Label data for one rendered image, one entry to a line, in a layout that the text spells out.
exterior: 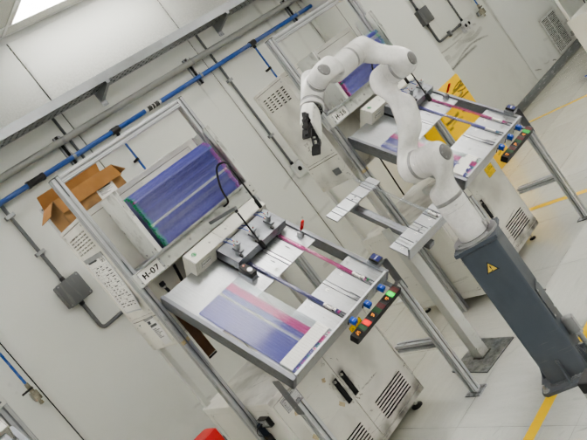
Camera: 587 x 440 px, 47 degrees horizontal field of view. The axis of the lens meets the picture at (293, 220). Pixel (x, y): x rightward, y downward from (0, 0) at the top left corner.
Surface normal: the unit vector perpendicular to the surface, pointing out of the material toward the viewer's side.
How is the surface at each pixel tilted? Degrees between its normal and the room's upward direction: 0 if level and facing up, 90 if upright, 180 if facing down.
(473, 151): 45
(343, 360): 90
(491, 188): 90
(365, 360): 90
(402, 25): 90
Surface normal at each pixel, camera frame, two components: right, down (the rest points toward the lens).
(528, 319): -0.30, 0.38
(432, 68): 0.53, -0.26
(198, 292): -0.03, -0.73
